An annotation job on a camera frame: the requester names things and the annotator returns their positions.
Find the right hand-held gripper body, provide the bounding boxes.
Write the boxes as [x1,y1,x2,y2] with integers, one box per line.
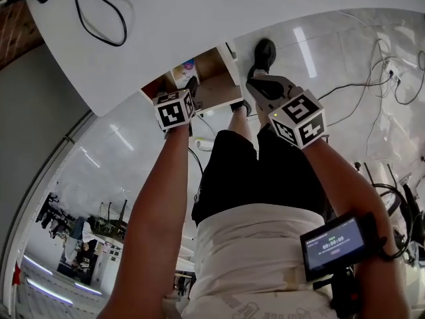
[245,74,328,150]

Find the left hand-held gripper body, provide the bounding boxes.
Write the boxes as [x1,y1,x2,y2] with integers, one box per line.
[152,90,200,141]

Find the blue yellow packet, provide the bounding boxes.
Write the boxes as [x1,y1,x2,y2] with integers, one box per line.
[171,58,200,91]

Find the wooden drawer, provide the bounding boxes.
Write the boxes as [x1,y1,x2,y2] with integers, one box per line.
[139,43,245,116]

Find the person's left forearm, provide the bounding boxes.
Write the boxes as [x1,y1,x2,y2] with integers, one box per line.
[99,124,197,319]

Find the person's right forearm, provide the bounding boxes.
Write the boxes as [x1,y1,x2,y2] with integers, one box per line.
[298,138,411,319]

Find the person's left black shoe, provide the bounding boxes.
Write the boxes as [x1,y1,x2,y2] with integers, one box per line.
[230,99,253,116]

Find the person's black shoe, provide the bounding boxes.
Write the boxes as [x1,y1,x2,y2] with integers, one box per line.
[230,99,253,116]
[246,37,278,80]

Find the person's right leg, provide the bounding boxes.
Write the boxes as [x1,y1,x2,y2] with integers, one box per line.
[255,101,275,131]

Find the person's leg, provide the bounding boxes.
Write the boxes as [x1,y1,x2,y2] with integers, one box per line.
[228,106,250,136]
[255,101,275,131]

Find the person's right black shoe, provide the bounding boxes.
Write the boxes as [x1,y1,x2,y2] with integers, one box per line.
[246,37,278,80]

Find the person's left leg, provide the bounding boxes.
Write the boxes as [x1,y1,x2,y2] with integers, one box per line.
[228,106,250,136]

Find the white plug adapter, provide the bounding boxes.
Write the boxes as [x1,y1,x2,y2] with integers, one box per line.
[194,137,214,152]

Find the white desk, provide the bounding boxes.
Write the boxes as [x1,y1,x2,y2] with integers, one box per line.
[25,0,425,118]

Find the person's black shorts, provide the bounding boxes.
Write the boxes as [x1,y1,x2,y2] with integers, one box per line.
[191,124,335,228]

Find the white floor socket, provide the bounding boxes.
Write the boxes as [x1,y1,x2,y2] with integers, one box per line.
[384,60,405,83]

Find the black office chair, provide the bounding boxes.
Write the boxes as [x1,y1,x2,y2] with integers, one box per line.
[353,160,425,268]

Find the grey refrigerator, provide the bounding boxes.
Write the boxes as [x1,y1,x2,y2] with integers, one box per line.
[0,43,100,319]

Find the person's white printed shirt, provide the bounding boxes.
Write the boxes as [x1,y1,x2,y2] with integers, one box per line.
[181,203,338,319]

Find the dark standing banner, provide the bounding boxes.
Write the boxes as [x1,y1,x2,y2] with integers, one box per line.
[56,241,100,286]

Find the ceiling tube light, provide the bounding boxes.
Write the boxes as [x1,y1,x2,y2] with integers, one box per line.
[23,253,54,276]
[73,281,103,296]
[26,277,74,307]

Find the black floor cable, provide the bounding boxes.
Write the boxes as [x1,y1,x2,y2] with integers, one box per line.
[317,73,399,128]

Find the black lamp cable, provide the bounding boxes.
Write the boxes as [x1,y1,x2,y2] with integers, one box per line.
[68,0,129,48]

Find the white floor cable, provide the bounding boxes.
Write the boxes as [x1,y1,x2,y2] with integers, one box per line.
[337,9,425,158]

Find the black mount with red button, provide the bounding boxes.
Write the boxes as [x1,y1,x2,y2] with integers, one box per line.
[311,266,365,319]

